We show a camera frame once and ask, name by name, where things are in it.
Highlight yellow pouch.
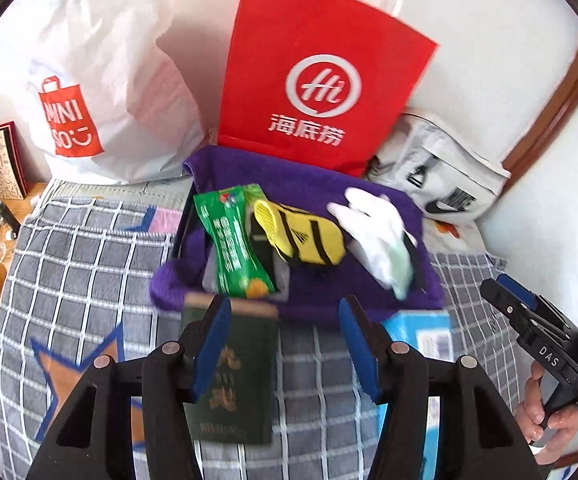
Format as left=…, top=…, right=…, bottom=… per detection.
left=251, top=199, right=346, bottom=268

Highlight blue tissue pack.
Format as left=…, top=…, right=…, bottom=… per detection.
left=376, top=309, right=453, bottom=480

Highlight wooden door frame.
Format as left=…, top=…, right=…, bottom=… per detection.
left=501, top=30, right=578, bottom=181

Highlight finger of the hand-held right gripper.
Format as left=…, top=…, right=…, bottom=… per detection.
left=496, top=274, right=570, bottom=333
left=480, top=280, right=536, bottom=335

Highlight grey waist bag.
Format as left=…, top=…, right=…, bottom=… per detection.
left=366, top=112, right=512, bottom=221

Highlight white and green cloth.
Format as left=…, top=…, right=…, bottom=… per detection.
left=328, top=187, right=417, bottom=301

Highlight grey checked blanket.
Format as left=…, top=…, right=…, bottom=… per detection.
left=0, top=180, right=520, bottom=480

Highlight purple storage box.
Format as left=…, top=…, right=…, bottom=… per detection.
left=150, top=146, right=444, bottom=328

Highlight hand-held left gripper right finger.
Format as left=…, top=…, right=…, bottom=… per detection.
left=338, top=295, right=544, bottom=480

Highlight green snack packet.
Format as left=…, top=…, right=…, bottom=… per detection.
left=193, top=183, right=277, bottom=298

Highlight red paper bag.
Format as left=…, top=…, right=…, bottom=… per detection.
left=217, top=0, right=440, bottom=177

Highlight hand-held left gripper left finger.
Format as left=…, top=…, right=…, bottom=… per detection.
left=26, top=294, right=233, bottom=480

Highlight white plastic bag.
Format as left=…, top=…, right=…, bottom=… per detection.
left=0, top=0, right=205, bottom=186

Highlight person's right hand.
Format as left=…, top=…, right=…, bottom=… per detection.
left=514, top=361, right=578, bottom=467

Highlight dark green box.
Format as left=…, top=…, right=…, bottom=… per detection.
left=181, top=294, right=280, bottom=446

